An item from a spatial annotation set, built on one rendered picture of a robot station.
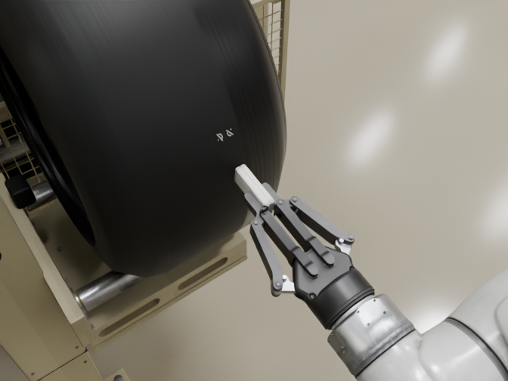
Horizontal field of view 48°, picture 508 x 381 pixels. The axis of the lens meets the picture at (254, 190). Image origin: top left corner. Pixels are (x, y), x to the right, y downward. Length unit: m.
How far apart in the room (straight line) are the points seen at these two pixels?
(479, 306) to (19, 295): 0.77
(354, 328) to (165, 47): 0.39
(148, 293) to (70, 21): 0.59
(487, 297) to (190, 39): 0.46
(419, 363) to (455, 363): 0.04
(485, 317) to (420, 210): 1.73
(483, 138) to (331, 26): 1.03
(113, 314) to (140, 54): 0.57
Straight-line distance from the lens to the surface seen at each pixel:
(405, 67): 3.01
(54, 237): 1.32
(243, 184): 0.76
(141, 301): 1.12
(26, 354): 1.27
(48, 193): 1.25
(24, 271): 1.06
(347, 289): 0.67
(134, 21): 0.72
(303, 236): 0.72
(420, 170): 2.53
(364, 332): 0.65
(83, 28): 0.71
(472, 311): 0.69
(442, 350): 0.66
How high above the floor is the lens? 1.84
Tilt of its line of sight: 51 degrees down
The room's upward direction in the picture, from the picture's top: straight up
